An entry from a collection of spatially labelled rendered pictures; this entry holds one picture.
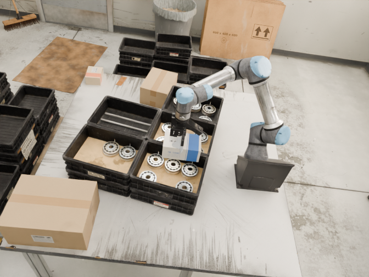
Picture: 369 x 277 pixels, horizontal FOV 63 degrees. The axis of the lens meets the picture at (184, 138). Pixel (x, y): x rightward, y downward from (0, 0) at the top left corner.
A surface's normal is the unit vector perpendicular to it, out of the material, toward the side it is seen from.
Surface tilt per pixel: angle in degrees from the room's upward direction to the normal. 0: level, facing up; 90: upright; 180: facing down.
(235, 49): 72
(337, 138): 0
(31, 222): 0
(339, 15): 90
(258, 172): 90
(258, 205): 0
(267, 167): 90
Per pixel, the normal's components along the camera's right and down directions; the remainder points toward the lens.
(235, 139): 0.12, -0.69
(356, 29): -0.07, 0.72
